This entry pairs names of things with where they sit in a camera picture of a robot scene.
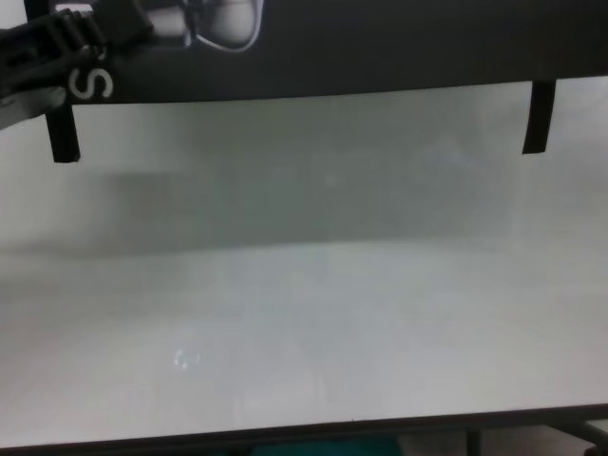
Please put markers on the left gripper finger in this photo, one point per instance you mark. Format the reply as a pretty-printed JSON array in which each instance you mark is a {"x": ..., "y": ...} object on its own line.
[
  {"x": 47, "y": 52},
  {"x": 28, "y": 109}
]

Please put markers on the black robot print poster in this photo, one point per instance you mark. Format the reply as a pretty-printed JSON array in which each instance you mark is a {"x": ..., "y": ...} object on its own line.
[{"x": 380, "y": 47}]

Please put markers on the black tape strip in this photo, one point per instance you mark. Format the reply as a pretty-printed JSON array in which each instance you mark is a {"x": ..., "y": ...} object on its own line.
[
  {"x": 537, "y": 119},
  {"x": 64, "y": 138}
]

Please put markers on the black table leg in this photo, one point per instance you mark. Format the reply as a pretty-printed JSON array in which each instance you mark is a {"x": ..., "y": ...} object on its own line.
[{"x": 472, "y": 444}]

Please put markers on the black table frame bar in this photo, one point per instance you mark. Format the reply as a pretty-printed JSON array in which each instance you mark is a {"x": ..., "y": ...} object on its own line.
[{"x": 582, "y": 439}]

